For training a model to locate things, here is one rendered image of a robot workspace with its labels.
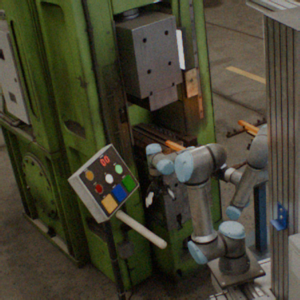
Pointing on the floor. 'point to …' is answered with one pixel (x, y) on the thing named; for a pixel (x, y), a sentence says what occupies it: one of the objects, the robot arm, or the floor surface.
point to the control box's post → (114, 258)
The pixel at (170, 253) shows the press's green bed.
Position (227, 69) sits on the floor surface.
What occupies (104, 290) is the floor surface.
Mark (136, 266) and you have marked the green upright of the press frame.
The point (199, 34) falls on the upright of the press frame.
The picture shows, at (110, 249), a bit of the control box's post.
